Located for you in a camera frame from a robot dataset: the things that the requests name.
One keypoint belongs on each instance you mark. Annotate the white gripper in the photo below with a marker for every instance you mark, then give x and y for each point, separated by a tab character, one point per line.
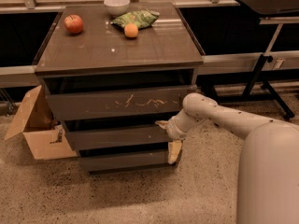
173	131

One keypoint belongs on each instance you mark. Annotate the grey drawer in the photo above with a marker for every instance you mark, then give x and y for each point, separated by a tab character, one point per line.
108	104
120	137
130	161

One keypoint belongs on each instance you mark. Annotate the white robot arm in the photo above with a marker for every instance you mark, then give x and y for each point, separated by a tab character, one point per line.
268	172

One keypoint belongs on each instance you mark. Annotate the grey top drawer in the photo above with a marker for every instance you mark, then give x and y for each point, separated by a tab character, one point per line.
108	104

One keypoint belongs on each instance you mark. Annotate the grey bottom drawer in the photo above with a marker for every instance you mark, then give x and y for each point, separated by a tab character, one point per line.
130	161

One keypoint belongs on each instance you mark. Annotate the grey drawer cabinet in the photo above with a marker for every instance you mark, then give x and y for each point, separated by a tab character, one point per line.
102	58

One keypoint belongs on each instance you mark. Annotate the open cardboard box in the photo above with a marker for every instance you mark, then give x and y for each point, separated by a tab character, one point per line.
43	134

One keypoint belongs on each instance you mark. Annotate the orange fruit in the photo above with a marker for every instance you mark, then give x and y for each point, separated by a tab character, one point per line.
131	30

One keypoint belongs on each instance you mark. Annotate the green chip bag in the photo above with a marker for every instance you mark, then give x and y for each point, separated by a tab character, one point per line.
141	18

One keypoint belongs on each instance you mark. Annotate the white bowl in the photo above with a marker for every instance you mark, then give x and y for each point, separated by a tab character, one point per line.
116	7

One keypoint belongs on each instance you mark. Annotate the red apple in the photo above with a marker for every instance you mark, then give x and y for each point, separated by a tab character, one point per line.
73	24

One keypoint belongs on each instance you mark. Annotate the black folding side table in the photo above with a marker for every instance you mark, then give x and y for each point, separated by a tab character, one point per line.
246	46

